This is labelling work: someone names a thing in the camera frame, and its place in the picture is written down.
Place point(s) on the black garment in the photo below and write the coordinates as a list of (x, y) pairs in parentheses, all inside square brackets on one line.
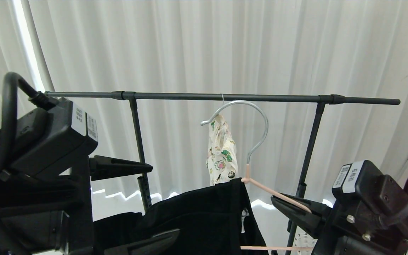
[(197, 219)]

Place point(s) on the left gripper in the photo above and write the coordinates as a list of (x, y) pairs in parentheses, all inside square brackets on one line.
[(81, 212)]

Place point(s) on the black clothes rack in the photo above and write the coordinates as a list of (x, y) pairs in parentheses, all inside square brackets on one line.
[(175, 96)]

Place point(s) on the pink clothes hanger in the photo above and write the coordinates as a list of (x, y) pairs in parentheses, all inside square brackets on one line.
[(222, 98), (260, 141)]

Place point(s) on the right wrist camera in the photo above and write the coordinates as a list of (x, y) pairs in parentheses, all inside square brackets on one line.
[(363, 184)]

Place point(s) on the white curtain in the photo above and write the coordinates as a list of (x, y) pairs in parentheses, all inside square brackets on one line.
[(190, 46)]

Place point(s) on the cream printed garment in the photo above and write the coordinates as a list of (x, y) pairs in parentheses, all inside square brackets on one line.
[(221, 156)]

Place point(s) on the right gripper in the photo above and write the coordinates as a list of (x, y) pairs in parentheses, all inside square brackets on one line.
[(349, 248)]

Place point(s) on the white laundry basket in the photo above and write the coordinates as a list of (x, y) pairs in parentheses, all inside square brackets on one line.
[(305, 242)]

